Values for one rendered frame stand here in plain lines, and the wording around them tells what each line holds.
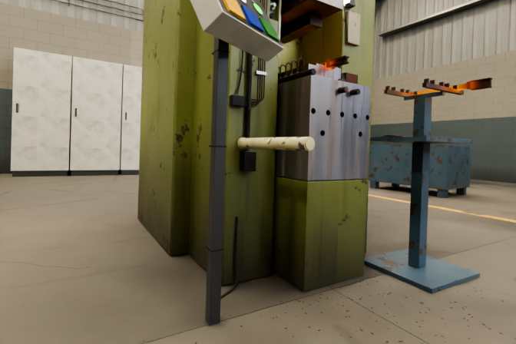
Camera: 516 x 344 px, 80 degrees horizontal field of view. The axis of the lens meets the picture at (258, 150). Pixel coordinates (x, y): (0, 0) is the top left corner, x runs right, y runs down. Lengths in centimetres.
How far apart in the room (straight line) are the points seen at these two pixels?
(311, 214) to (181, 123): 84
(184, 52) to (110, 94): 470
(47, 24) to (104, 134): 232
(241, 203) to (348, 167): 52
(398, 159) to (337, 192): 376
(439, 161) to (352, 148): 348
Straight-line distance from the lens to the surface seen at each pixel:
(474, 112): 932
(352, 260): 159
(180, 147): 170
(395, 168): 518
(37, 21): 731
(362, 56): 191
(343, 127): 144
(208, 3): 94
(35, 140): 633
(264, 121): 141
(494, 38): 954
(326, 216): 141
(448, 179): 489
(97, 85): 640
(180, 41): 178
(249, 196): 139
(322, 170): 136
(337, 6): 162
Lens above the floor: 60
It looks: level
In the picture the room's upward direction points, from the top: 2 degrees clockwise
